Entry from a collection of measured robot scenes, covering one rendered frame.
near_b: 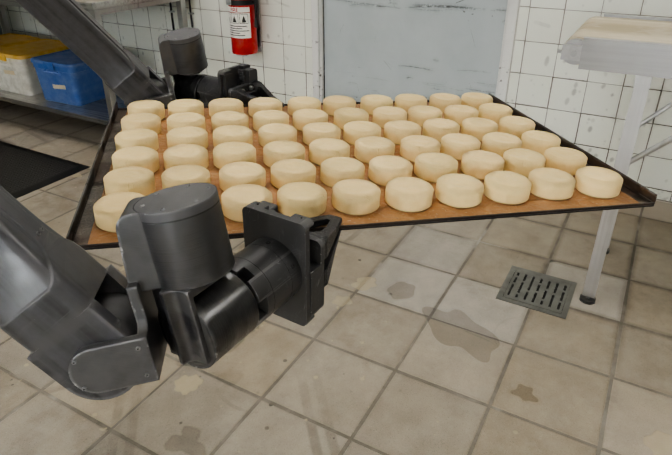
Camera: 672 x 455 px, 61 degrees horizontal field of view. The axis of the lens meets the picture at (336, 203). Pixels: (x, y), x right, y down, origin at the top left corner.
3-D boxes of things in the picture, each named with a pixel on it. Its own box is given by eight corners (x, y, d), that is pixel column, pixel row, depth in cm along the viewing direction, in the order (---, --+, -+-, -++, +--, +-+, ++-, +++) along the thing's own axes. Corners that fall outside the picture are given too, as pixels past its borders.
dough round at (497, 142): (527, 157, 74) (530, 143, 73) (493, 161, 72) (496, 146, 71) (505, 144, 78) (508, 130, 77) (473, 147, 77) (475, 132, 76)
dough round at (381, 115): (378, 116, 86) (379, 103, 86) (410, 122, 85) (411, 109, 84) (367, 126, 82) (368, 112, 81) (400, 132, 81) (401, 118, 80)
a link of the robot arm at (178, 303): (159, 367, 43) (213, 386, 40) (133, 287, 40) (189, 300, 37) (222, 318, 48) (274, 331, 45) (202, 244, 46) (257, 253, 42)
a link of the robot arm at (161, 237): (105, 330, 47) (77, 399, 39) (60, 199, 43) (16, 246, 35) (250, 299, 48) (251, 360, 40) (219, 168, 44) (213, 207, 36)
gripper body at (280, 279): (318, 216, 46) (260, 257, 41) (318, 316, 51) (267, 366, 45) (255, 196, 49) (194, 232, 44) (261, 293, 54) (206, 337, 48)
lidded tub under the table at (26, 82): (-8, 89, 378) (-20, 50, 366) (53, 73, 414) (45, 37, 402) (29, 98, 361) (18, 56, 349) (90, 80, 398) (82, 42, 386)
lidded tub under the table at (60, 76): (35, 100, 358) (25, 58, 346) (95, 82, 395) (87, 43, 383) (79, 108, 342) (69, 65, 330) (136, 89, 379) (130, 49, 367)
